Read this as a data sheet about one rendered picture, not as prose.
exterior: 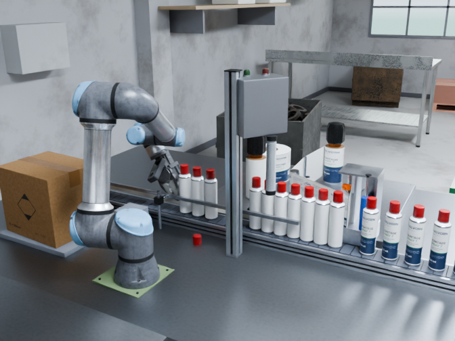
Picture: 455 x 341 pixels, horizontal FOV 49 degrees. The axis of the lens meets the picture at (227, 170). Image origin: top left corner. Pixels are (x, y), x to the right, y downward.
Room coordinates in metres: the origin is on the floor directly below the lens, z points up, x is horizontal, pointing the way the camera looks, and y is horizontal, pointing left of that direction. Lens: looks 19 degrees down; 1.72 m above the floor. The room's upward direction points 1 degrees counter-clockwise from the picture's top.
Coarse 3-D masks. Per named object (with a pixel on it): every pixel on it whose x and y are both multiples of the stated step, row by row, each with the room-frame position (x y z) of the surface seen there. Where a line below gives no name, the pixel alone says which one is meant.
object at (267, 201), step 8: (264, 184) 1.72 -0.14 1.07; (264, 192) 1.71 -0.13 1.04; (264, 200) 1.70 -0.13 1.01; (272, 200) 1.70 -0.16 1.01; (264, 208) 1.70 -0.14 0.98; (272, 208) 1.70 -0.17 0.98; (264, 224) 1.70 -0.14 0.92; (272, 224) 1.70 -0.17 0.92; (264, 232) 1.70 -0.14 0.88; (272, 232) 1.70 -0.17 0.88
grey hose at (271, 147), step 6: (270, 138) 1.59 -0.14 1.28; (276, 138) 1.60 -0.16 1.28; (270, 144) 1.60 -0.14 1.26; (270, 150) 1.59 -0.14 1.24; (270, 156) 1.60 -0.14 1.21; (270, 162) 1.60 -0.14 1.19; (270, 168) 1.60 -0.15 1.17; (270, 174) 1.60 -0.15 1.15; (270, 180) 1.59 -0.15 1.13; (270, 186) 1.60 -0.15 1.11; (270, 192) 1.59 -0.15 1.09
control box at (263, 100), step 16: (240, 80) 1.59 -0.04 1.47; (256, 80) 1.59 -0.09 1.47; (272, 80) 1.61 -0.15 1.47; (288, 80) 1.64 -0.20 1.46; (240, 96) 1.59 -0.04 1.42; (256, 96) 1.59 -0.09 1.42; (272, 96) 1.62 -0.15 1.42; (240, 112) 1.59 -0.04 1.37; (256, 112) 1.59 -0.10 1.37; (272, 112) 1.62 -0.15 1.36; (240, 128) 1.59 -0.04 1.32; (256, 128) 1.59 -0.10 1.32; (272, 128) 1.62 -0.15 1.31
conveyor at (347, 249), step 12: (144, 204) 1.99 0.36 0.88; (156, 204) 1.99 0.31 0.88; (168, 204) 1.98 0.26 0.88; (180, 216) 1.87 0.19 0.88; (192, 216) 1.86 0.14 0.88; (204, 216) 1.86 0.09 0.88; (288, 240) 1.64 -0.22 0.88; (300, 240) 1.64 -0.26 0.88; (348, 252) 1.54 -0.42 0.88; (396, 264) 1.47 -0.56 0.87; (420, 264) 1.46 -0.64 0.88; (444, 276) 1.38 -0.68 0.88
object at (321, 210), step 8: (320, 192) 1.61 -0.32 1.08; (320, 200) 1.61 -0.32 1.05; (328, 200) 1.62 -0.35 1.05; (320, 208) 1.60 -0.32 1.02; (328, 208) 1.60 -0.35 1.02; (320, 216) 1.60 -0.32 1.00; (328, 216) 1.60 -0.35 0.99; (320, 224) 1.60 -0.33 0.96; (328, 224) 1.61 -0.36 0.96; (320, 232) 1.59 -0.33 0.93; (320, 240) 1.59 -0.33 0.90
